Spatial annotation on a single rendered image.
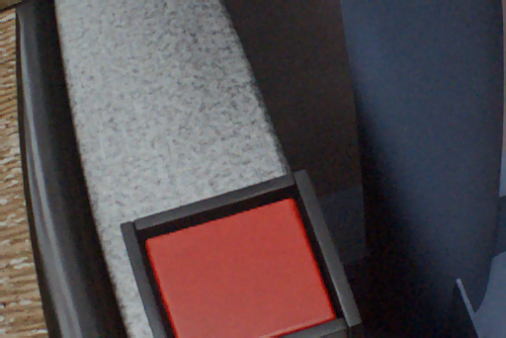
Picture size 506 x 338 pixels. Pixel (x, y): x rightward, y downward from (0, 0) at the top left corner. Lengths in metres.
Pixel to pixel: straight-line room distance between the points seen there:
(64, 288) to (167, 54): 0.13
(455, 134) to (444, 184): 0.08
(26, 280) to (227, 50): 0.15
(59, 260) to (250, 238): 0.08
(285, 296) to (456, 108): 0.66
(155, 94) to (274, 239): 0.10
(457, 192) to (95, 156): 0.72
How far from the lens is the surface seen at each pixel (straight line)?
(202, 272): 0.47
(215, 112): 0.53
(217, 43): 0.56
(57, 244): 0.51
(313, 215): 0.47
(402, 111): 1.11
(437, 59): 1.05
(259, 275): 0.47
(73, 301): 0.49
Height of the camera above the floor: 1.32
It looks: 53 degrees down
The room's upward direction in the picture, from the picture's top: 12 degrees counter-clockwise
